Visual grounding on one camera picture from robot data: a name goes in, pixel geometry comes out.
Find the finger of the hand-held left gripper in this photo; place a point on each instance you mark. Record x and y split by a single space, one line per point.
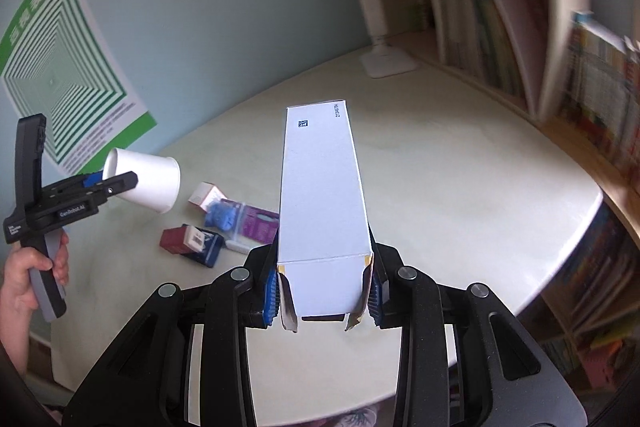
117 184
91 181

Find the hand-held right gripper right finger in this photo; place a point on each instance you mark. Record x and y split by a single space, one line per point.
376 302

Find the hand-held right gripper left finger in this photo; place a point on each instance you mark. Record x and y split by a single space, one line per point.
270 299

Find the white paper cup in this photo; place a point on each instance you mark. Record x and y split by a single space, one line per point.
150 182

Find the white marker pen blue cap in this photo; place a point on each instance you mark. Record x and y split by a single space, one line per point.
237 247

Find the red and white small box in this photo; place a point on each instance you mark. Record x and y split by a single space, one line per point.
205 195

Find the tall white carton box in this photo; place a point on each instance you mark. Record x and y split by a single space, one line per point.
320 207

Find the person's left forearm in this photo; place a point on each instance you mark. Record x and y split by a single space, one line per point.
12 332

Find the person's left hand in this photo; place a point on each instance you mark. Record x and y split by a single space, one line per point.
25 272

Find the dark blue small box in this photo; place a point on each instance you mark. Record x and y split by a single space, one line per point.
212 252

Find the purple flat packet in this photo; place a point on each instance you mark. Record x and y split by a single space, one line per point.
260 223

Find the dark red small box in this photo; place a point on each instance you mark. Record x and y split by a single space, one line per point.
174 240

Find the crumpled blue glove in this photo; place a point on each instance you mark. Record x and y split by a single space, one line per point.
222 214

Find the stack of books under shelf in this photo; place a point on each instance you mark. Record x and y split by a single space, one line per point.
595 297

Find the row of pale upright books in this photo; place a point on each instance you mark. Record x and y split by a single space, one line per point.
465 37

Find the white desk lamp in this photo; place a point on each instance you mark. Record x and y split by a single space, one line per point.
372 7

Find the pink leaning book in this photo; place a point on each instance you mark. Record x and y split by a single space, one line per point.
520 32

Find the green striped wall poster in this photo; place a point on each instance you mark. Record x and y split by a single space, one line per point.
60 72

